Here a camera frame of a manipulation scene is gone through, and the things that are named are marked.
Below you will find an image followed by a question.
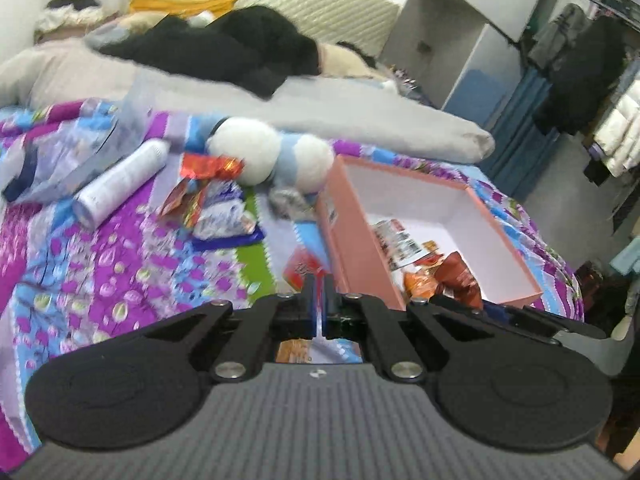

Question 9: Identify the pink cardboard box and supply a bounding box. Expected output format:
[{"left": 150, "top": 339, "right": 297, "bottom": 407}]
[{"left": 317, "top": 156, "right": 542, "bottom": 310}]

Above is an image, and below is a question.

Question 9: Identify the translucent zip bag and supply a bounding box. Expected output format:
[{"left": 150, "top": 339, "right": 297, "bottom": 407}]
[{"left": 1, "top": 78, "right": 154, "bottom": 205}]

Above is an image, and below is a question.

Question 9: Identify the silver shrimp snack bag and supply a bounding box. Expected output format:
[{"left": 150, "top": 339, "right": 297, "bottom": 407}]
[{"left": 372, "top": 219, "right": 426, "bottom": 271}]

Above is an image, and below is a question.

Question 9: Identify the blue white candy bag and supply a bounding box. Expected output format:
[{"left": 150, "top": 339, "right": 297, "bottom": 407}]
[{"left": 191, "top": 180, "right": 265, "bottom": 252}]

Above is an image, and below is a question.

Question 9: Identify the grey crumpled plastic wrapper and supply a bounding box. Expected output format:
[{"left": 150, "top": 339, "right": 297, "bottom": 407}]
[{"left": 268, "top": 188, "right": 316, "bottom": 222}]

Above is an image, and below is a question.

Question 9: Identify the grey duvet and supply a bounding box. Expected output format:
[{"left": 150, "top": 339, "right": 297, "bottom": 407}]
[{"left": 1, "top": 39, "right": 495, "bottom": 164}]

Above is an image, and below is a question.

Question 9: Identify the orange snack packet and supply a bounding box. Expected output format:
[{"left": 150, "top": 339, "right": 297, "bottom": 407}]
[{"left": 402, "top": 254, "right": 444, "bottom": 300}]

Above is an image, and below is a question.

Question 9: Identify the white cabinet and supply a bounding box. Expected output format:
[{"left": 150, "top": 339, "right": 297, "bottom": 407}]
[{"left": 382, "top": 0, "right": 539, "bottom": 128}]

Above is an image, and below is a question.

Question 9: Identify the black clothing pile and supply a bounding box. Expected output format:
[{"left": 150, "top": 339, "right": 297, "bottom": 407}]
[{"left": 99, "top": 6, "right": 320, "bottom": 100}]

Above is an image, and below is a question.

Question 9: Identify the hanging clothes rack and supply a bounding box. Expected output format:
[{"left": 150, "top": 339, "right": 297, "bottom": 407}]
[{"left": 528, "top": 0, "right": 639, "bottom": 185}]

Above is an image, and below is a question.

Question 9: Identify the yellow folded blanket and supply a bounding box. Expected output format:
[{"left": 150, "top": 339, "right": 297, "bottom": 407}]
[{"left": 128, "top": 0, "right": 239, "bottom": 18}]

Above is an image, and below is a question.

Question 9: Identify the white blue plush toy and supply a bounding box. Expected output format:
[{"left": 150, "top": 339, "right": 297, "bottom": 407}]
[{"left": 205, "top": 117, "right": 335, "bottom": 195}]

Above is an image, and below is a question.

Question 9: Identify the beige pillow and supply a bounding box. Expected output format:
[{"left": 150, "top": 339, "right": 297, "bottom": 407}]
[{"left": 318, "top": 42, "right": 386, "bottom": 81}]

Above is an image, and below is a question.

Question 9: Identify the cream padded headboard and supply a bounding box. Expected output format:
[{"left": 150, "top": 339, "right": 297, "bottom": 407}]
[{"left": 239, "top": 0, "right": 400, "bottom": 55}]

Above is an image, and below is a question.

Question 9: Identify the red noodle snack packet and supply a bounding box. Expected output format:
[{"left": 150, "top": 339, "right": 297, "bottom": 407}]
[{"left": 276, "top": 246, "right": 361, "bottom": 364}]

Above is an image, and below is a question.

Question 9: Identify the white cylindrical bottle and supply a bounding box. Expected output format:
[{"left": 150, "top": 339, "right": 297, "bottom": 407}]
[{"left": 72, "top": 139, "right": 169, "bottom": 231}]

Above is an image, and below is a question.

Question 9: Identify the colourful floral bedsheet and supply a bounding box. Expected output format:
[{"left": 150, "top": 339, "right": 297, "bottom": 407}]
[{"left": 1, "top": 100, "right": 585, "bottom": 471}]

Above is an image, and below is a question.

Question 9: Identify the red foil snack wrapper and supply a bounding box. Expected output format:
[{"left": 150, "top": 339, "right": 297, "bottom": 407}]
[{"left": 157, "top": 153, "right": 245, "bottom": 229}]

